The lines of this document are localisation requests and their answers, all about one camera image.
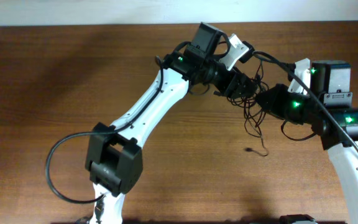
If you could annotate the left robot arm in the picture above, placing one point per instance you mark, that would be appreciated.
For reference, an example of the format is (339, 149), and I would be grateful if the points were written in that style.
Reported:
(114, 157)

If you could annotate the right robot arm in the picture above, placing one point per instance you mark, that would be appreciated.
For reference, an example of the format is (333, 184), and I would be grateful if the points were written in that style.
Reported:
(330, 115)

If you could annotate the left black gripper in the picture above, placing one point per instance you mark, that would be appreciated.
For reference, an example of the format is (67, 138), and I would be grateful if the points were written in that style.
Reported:
(241, 88)

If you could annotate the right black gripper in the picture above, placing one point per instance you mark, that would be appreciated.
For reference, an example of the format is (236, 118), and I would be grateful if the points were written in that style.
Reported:
(266, 99)

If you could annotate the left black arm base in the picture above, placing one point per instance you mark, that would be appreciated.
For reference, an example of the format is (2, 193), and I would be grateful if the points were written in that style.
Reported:
(84, 220)

